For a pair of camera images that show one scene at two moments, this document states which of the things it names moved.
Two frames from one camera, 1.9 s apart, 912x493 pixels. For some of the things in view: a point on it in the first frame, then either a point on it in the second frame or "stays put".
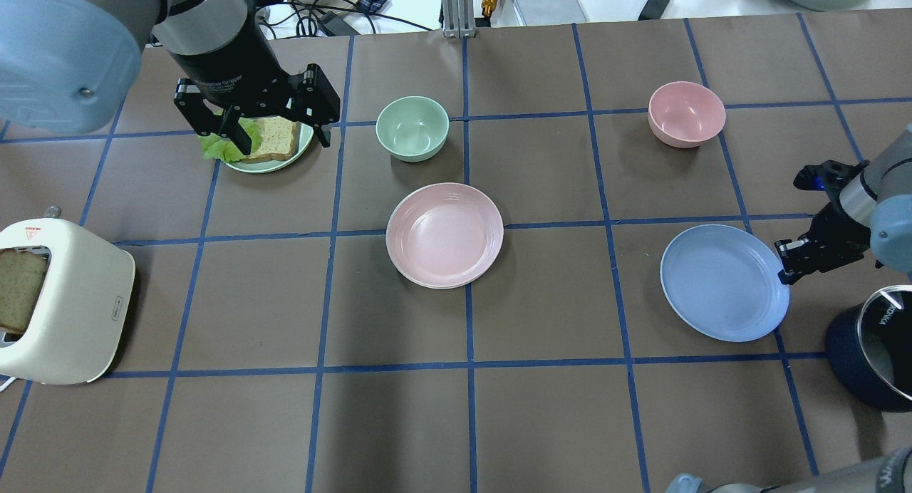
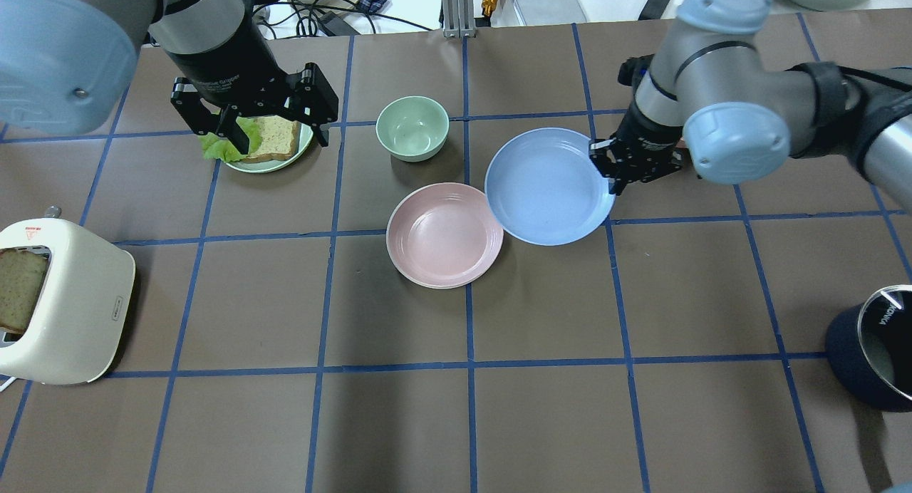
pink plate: [444, 235] stays put
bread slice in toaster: [21, 273] stays put
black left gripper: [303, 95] stays put
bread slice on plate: [278, 137] stays put
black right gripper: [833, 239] to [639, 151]
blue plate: [724, 282] to [545, 187]
